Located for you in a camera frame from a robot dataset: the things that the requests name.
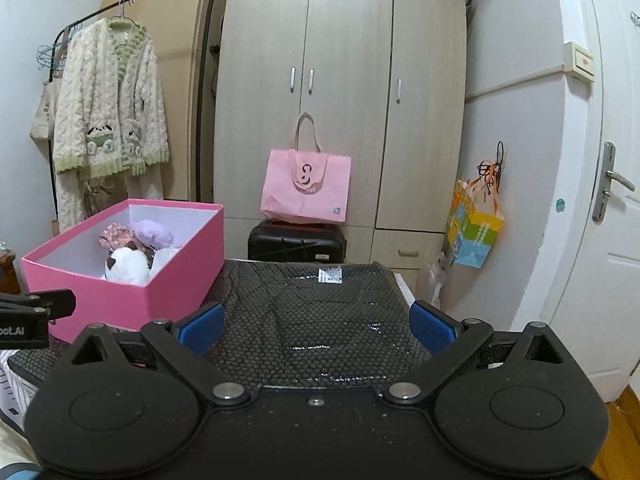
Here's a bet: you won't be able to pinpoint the cream fluffy pajama jacket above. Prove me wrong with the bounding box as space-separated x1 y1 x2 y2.
52 17 170 178

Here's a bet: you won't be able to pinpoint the pink tote bag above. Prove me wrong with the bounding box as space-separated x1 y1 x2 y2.
260 112 352 226

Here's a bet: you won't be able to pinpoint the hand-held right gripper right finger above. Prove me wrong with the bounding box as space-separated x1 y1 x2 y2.
381 300 573 406

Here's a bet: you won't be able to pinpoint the black bubble wrap mat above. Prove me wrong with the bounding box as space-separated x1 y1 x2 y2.
10 259 436 391

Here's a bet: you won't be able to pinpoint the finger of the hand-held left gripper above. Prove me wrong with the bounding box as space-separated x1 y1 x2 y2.
0 288 77 320

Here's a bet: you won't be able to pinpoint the pink cardboard box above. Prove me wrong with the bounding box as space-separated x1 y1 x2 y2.
21 198 225 345

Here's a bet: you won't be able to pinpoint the cream fluffy pajama pants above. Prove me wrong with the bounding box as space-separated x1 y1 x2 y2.
54 162 165 233

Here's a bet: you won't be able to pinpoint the silver door handle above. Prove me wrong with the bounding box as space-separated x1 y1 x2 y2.
592 141 636 223

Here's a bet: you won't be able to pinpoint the beige wall switch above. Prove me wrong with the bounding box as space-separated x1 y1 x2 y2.
564 42 597 82

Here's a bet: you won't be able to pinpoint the tall light wooden panel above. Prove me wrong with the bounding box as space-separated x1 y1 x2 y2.
100 0 231 203

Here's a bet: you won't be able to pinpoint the crumpled white plastic bag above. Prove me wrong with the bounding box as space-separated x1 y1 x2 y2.
427 252 449 311

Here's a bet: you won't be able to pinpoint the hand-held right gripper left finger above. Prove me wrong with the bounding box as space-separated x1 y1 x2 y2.
64 302 251 407

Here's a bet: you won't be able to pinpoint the bunch of blue wire hangers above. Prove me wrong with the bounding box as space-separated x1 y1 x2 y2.
36 42 68 74

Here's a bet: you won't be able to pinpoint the pink floral cloth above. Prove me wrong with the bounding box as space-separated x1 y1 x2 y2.
99 222 137 251

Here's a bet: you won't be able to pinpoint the striped white cloth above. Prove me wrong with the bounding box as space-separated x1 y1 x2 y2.
0 271 417 428

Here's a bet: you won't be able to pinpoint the colourful paper gift bag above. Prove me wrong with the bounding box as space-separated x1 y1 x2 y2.
445 142 505 270

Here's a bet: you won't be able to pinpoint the black hard suitcase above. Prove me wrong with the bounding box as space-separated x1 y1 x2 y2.
247 220 347 263

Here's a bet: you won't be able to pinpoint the purple plush toy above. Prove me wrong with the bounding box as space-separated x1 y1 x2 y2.
132 219 174 250

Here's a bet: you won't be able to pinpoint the black metal clothes rack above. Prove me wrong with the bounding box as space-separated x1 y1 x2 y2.
47 0 217 203

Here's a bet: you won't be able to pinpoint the white plush dog toy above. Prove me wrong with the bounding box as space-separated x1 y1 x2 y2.
103 241 153 283

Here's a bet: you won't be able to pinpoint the light wooden wardrobe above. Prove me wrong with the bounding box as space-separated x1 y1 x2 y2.
212 0 468 296

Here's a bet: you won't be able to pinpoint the beige canvas tote bag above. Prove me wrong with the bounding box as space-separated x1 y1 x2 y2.
29 80 63 143

